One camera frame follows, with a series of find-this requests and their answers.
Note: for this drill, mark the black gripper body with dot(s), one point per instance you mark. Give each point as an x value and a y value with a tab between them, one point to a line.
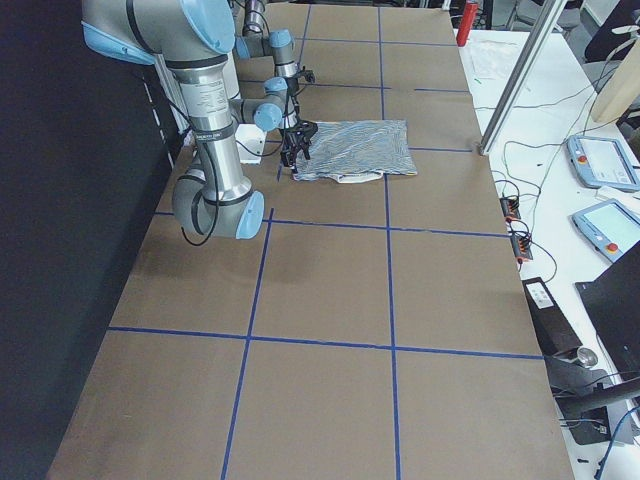
302	75
294	140

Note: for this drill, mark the blue white striped polo shirt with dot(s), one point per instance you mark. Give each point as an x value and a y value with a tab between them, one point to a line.
350	152

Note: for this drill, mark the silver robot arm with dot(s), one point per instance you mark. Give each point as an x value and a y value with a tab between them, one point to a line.
258	40
196	40

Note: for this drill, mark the red cardboard tube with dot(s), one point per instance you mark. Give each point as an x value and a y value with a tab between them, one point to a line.
466	22

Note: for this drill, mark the brown paper table cover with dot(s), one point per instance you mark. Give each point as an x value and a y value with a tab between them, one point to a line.
372	331

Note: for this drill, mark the orange black connector strip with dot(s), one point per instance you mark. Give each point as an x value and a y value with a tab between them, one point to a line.
519	233

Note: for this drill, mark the upper teach pendant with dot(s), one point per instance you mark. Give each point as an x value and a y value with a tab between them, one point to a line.
601	162

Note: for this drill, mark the teach pendant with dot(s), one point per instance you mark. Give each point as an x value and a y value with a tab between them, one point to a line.
601	162
610	227

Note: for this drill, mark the black box with label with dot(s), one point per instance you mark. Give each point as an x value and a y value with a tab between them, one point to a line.
553	331

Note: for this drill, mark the lower teach pendant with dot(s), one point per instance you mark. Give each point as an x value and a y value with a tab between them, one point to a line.
610	227

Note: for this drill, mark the black monitor stand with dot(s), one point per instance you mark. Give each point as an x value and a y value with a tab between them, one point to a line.
591	402

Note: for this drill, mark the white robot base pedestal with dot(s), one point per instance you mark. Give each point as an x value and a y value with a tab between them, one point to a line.
250	141

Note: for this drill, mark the aluminium frame post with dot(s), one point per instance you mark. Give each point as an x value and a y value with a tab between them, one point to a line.
542	28

